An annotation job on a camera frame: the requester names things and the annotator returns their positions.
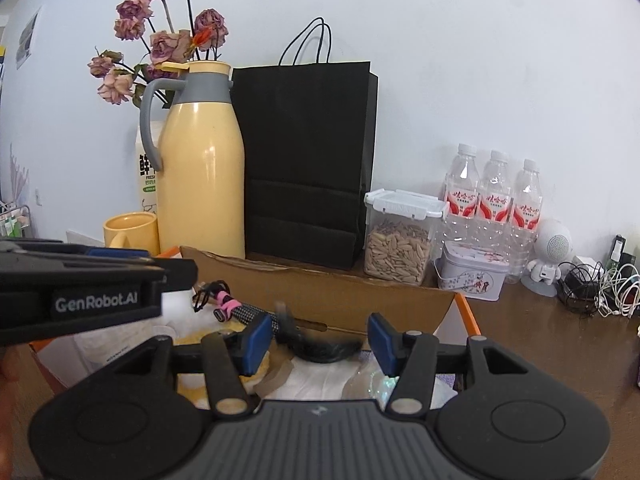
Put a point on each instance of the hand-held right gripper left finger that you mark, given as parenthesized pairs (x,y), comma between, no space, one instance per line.
(257,337)

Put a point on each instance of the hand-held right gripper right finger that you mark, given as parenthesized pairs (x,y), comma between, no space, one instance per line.
(380,342)

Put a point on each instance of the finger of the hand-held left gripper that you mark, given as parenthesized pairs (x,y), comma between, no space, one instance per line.
(117,254)
(180,274)

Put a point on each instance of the red cardboard box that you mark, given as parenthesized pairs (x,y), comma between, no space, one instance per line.
(350,305)

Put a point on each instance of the white plastic bag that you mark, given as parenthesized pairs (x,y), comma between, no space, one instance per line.
(320,382)

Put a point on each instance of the yellow mug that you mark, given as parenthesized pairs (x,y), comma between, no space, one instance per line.
(132,232)

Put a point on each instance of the white milk carton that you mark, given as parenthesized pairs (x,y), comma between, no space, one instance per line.
(147,170)

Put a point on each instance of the clear seed container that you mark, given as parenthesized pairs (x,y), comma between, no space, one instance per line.
(397,250)

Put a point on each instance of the yellow thermos jug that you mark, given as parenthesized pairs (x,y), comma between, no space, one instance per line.
(205,170)

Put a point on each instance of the white printed tin box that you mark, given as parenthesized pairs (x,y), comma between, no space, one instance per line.
(470,272)

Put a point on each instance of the black paper bag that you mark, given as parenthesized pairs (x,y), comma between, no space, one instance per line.
(305,160)

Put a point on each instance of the clear water bottle red label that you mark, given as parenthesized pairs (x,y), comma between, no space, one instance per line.
(461,190)
(495,200)
(526,210)

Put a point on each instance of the white robot figure speaker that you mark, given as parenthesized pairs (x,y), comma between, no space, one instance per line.
(550,245)

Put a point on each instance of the dried pink flower bouquet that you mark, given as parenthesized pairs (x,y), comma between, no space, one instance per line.
(165,45)

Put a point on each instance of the black power adapter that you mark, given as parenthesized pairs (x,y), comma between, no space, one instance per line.
(617,250)

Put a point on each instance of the wall poster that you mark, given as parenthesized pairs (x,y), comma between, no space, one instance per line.
(27,35)

